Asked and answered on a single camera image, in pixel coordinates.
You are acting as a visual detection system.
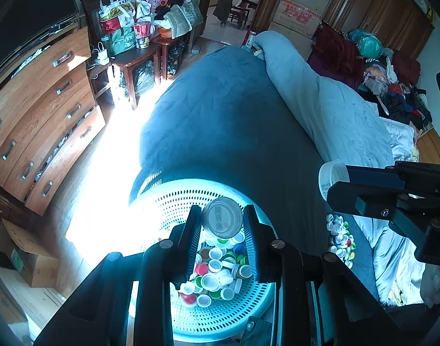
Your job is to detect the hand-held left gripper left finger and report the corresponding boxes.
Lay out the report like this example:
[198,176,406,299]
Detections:
[33,205,203,346]

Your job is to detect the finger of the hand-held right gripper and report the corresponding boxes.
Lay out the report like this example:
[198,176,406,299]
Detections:
[326,181,440,221]
[344,161,440,192]

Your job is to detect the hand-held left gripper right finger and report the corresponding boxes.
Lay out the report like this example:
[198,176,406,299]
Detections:
[242,205,404,346]

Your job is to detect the pile of plastic bottle caps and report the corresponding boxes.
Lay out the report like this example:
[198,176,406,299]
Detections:
[170,229,251,309]
[326,214,358,269]

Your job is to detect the grey white bottle cap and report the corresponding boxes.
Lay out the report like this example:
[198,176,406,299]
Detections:
[201,197,244,240]

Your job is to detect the teal plastic basket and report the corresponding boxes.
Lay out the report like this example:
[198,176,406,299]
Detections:
[128,177,282,343]

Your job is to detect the person's right hand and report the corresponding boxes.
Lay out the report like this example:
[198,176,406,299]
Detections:
[420,259,440,308]

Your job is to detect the white quilt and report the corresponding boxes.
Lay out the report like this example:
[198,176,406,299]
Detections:
[351,117,430,309]

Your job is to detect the light blue blanket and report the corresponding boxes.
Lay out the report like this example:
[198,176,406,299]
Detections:
[258,31,397,174]

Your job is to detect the heap of colourful clothes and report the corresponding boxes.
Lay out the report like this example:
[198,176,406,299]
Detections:
[359,48,434,131]

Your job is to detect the dark red cloth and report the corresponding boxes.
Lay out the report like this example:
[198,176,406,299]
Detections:
[308,22,365,89]

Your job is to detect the teal plastic bag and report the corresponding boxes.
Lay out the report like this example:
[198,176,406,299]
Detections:
[348,29,384,59]

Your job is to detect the blue bed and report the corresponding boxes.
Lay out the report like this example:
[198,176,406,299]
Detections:
[128,45,386,303]

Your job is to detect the plain cardboard box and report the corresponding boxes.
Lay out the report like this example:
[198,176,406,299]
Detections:
[267,22,316,63]

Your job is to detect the wooden wardrobe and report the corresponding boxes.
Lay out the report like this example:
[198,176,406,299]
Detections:
[256,0,435,66]

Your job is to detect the open cardboard box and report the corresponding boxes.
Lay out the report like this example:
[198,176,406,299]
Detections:
[0,218,61,289]

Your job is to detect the black plastic bag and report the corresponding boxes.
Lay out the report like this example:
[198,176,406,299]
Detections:
[119,59,159,99]

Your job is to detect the flat cardboard sheet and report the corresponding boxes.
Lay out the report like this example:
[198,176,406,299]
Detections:
[0,265,68,333]

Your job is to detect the red printed cardboard box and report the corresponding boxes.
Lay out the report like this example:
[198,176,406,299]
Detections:
[272,0,331,39]

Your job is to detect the dark wooden side table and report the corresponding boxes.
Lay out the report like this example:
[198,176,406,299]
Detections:
[81,0,163,110]

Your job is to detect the small reddish wooden table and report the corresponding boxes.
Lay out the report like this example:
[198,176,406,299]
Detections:
[154,33,192,80]

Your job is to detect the white power strip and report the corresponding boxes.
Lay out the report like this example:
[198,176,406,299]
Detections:
[91,41,111,66]

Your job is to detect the green bag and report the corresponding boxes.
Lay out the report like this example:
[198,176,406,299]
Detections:
[101,29,136,57]

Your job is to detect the red instant noodle cup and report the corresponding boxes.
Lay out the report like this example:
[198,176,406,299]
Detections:
[133,22,151,50]

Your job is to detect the wooden dresser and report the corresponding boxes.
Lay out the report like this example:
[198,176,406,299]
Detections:
[0,27,107,217]

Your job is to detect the chair with dark coat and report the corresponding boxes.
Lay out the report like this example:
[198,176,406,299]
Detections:
[213,0,258,28]

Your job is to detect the white woven bag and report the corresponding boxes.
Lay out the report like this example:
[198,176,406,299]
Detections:
[166,0,203,39]

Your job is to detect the dark wooden door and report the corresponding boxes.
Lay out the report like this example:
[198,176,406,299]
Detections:
[198,0,216,37]

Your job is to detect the white red shopping bag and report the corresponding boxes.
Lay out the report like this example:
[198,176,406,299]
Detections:
[98,0,138,34]

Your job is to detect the black television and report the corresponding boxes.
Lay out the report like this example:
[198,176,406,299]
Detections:
[0,0,80,80]

